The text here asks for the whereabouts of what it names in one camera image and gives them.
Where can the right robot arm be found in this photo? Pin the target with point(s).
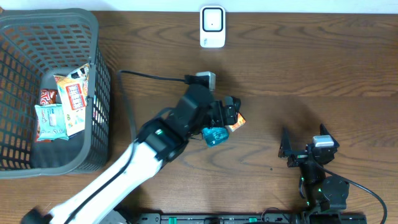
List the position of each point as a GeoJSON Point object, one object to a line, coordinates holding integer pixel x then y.
{"type": "Point", "coordinates": [325, 195]}

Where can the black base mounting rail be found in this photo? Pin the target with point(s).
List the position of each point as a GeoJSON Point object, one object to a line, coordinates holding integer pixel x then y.
{"type": "Point", "coordinates": [268, 218]}

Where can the grey plastic mesh basket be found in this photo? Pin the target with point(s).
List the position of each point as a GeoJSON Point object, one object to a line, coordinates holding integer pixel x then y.
{"type": "Point", "coordinates": [37, 45]}

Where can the orange Kleenex tissue pack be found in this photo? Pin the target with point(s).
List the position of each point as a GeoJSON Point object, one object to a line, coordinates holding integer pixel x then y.
{"type": "Point", "coordinates": [240, 122]}

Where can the orange white snack bag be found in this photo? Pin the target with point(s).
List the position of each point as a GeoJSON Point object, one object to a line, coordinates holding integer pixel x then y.
{"type": "Point", "coordinates": [73, 91]}

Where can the teal wet wipes pack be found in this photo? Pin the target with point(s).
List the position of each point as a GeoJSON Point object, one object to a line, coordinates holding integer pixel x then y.
{"type": "Point", "coordinates": [51, 122]}

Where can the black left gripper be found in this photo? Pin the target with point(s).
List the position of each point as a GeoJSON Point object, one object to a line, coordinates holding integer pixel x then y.
{"type": "Point", "coordinates": [219, 111]}

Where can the white barcode scanner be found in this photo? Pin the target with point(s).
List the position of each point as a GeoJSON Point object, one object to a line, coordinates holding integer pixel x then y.
{"type": "Point", "coordinates": [212, 27]}

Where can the red TOP biscuit pack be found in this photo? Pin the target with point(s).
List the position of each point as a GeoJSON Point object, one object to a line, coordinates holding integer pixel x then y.
{"type": "Point", "coordinates": [47, 97]}

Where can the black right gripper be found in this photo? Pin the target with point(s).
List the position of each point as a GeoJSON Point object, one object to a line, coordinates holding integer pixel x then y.
{"type": "Point", "coordinates": [285, 151]}

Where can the blue Listerine mouthwash bottle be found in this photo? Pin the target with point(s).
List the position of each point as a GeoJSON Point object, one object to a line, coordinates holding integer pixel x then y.
{"type": "Point", "coordinates": [215, 136]}

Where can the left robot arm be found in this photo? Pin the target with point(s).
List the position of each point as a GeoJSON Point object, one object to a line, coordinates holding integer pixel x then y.
{"type": "Point", "coordinates": [159, 142]}

